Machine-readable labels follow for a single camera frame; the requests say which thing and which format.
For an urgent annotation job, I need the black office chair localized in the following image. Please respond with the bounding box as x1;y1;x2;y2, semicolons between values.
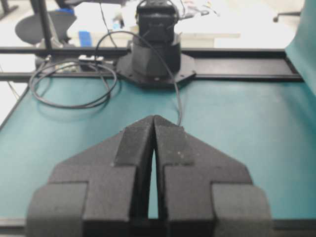
14;0;83;47

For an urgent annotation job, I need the black aluminium frame rail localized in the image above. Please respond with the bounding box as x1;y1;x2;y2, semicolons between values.
0;46;303;87

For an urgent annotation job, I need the black USB plug cable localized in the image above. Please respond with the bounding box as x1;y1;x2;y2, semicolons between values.
29;31;183;126

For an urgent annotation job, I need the blue box on desk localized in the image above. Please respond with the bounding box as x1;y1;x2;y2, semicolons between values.
78;31;92;47

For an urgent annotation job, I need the teal backdrop sheet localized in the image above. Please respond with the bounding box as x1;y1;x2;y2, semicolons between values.
285;0;316;94

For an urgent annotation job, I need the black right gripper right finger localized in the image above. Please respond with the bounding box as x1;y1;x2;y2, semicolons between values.
154;116;272;237

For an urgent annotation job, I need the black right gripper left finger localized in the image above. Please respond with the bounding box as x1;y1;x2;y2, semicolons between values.
26;116;154;237

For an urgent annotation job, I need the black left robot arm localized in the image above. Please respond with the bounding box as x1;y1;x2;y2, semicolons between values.
116;0;196;88

